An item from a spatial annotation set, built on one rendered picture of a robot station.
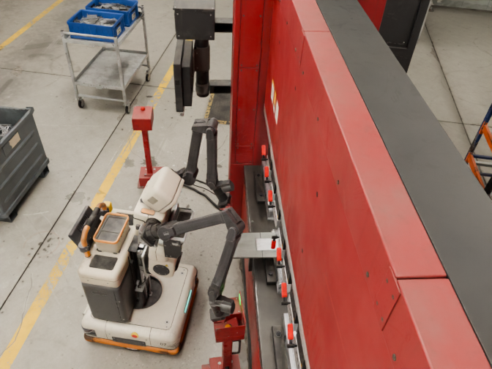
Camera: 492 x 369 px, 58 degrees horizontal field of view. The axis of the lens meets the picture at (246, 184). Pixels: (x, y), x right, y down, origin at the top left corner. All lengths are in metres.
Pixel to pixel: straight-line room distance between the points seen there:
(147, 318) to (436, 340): 2.51
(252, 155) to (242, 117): 0.34
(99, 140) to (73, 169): 0.51
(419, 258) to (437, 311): 0.11
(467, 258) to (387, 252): 0.15
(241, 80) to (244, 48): 0.21
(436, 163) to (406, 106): 0.25
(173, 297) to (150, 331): 0.28
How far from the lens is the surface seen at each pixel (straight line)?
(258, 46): 2.74
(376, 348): 1.04
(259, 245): 2.54
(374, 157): 1.10
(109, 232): 2.80
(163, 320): 3.12
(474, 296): 0.90
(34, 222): 4.31
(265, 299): 2.49
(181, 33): 2.87
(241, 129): 3.04
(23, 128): 4.34
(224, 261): 2.17
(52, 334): 3.57
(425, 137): 1.22
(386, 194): 1.01
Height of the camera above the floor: 2.95
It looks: 42 degrees down
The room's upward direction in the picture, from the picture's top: 4 degrees clockwise
